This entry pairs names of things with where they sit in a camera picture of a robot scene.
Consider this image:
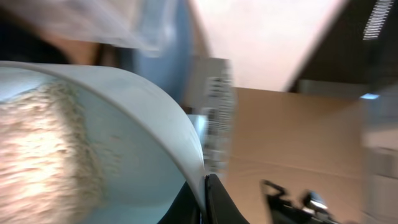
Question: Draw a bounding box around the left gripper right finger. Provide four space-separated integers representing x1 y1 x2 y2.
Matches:
205 174 249 224

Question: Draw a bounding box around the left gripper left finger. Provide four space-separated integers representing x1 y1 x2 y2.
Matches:
158 182 201 224

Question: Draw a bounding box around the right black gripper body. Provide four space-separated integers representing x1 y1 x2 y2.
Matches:
260 180 339 224

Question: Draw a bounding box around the light blue bowl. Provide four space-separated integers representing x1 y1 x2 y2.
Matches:
1 61 206 223

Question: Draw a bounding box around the pile of white rice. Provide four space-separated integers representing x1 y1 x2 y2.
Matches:
1 82 104 224

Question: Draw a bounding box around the light blue plastic cup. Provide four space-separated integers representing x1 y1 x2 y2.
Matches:
116 0 193 104

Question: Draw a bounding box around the grey dishwasher rack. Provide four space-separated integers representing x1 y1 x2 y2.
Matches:
183 57 236 174

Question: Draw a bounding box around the clear plastic waste bin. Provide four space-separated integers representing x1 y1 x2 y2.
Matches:
1 0 178 56

